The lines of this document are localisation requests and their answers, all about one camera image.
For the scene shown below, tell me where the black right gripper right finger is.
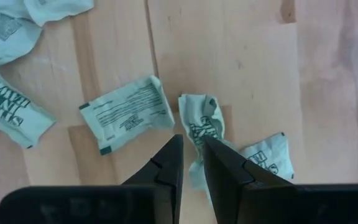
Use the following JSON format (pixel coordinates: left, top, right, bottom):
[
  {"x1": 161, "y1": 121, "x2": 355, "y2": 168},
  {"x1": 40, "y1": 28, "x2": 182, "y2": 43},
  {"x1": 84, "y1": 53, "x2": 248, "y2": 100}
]
[{"x1": 202, "y1": 135, "x2": 358, "y2": 224}]

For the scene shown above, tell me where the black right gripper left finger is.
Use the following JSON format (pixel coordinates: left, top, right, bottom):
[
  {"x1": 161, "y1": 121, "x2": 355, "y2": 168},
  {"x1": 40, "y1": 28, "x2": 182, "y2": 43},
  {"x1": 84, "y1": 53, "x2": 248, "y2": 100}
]
[{"x1": 0, "y1": 134, "x2": 185, "y2": 224}]

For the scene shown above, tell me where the pale green stevia packet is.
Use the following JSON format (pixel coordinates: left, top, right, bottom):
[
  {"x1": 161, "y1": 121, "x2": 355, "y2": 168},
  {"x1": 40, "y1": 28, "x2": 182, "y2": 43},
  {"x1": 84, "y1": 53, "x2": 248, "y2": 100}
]
[
  {"x1": 23, "y1": 0, "x2": 95, "y2": 27},
  {"x1": 178, "y1": 93, "x2": 239, "y2": 200},
  {"x1": 237, "y1": 132, "x2": 295, "y2": 181},
  {"x1": 0, "y1": 55, "x2": 57, "y2": 149},
  {"x1": 78, "y1": 74, "x2": 176, "y2": 156},
  {"x1": 0, "y1": 8, "x2": 43, "y2": 67}
]

